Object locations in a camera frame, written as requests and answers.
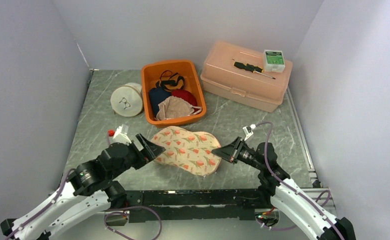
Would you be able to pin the red bra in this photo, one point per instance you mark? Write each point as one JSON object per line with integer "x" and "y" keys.
{"x": 185, "y": 95}

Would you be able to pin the white green small box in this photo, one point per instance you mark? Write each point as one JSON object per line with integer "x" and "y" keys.
{"x": 273, "y": 61}

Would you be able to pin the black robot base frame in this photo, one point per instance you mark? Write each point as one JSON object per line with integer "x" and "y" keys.
{"x": 148, "y": 205}

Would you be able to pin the orange plastic bin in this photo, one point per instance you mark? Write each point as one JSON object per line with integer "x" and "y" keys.
{"x": 150, "y": 74}

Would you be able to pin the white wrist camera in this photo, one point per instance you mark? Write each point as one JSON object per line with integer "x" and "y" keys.
{"x": 119, "y": 135}
{"x": 248, "y": 130}

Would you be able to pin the pink plastic storage box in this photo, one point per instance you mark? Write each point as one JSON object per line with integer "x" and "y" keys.
{"x": 263, "y": 91}

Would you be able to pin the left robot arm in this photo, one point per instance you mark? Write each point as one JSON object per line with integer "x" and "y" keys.
{"x": 85, "y": 190}

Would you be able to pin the navy blue bra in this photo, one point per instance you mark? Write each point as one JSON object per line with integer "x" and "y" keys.
{"x": 156, "y": 96}

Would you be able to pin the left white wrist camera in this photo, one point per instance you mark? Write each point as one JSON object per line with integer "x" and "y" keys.
{"x": 119, "y": 135}

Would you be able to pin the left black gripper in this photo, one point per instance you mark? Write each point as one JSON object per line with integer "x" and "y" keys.
{"x": 150, "y": 151}

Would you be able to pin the black orange bra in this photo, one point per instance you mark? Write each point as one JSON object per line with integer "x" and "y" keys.
{"x": 170, "y": 81}

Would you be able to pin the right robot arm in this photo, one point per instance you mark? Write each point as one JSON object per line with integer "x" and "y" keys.
{"x": 282, "y": 192}

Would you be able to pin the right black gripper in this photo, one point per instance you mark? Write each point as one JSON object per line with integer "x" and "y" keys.
{"x": 228, "y": 151}

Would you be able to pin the black yellow screwdriver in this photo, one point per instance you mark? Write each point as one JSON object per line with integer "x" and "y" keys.
{"x": 251, "y": 68}

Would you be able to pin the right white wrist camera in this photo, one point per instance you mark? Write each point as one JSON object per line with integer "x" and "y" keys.
{"x": 248, "y": 130}

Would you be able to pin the floral mesh laundry bag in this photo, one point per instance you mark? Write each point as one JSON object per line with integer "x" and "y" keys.
{"x": 187, "y": 150}

